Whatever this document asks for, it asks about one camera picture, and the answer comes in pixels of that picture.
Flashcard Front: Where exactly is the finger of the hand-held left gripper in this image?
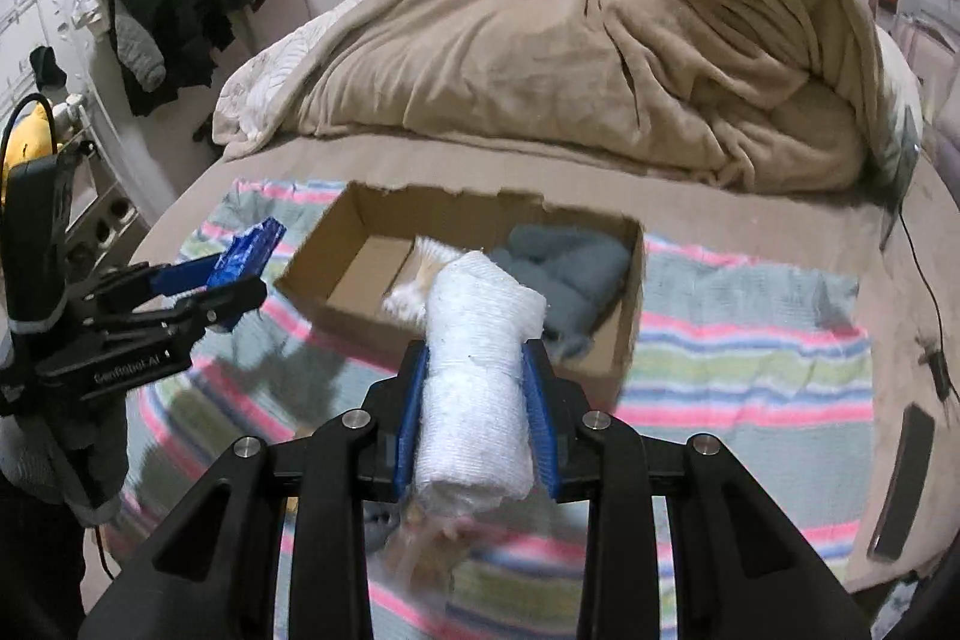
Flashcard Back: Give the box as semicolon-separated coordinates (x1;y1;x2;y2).
141;277;269;342
96;254;227;305

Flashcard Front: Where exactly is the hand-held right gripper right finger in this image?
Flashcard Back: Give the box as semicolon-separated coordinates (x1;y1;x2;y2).
523;338;875;640

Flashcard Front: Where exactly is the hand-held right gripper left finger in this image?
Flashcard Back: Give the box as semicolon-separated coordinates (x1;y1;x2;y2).
79;340;430;640

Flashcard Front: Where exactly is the blue foil packet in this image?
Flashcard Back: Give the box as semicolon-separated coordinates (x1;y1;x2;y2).
210;218;289;290

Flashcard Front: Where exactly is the white towel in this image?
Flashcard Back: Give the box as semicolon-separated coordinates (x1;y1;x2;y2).
384;248;550;588

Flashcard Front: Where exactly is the cardboard box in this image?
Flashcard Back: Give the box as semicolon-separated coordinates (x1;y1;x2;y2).
274;181;647;390

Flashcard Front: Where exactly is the person's left forearm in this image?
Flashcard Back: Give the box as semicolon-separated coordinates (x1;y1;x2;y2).
0;377;130;528

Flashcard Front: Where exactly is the grey blue knit cloth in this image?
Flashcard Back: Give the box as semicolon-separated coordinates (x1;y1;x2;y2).
491;224;632;361

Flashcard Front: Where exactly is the yellow plush thing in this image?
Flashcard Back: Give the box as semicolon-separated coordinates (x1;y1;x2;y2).
0;106;62;208

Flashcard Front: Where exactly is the striped pastel towel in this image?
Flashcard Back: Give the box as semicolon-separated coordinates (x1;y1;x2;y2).
97;179;876;640

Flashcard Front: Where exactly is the white patterned duvet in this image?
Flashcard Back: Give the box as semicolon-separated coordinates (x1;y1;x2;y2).
214;0;392;145

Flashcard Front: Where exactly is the grey garment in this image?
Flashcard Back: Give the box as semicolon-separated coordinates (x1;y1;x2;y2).
112;1;167;94

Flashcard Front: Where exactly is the black sock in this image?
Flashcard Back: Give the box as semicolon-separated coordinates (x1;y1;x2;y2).
28;45;68;88

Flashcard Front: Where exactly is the black phone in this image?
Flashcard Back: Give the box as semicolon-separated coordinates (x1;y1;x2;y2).
866;404;936;564

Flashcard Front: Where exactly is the beige fleece blanket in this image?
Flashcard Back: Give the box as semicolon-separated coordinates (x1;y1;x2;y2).
214;0;887;193

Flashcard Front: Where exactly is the black charger adapter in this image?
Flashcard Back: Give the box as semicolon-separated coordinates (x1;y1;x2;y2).
926;347;959;402

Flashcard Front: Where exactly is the white pillow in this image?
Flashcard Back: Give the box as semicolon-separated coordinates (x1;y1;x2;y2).
872;23;925;187

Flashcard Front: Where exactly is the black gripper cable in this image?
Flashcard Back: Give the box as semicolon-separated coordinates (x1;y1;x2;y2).
0;92;59;180

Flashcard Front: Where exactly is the black charger cable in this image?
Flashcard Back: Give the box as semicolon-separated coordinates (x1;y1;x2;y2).
879;179;960;405

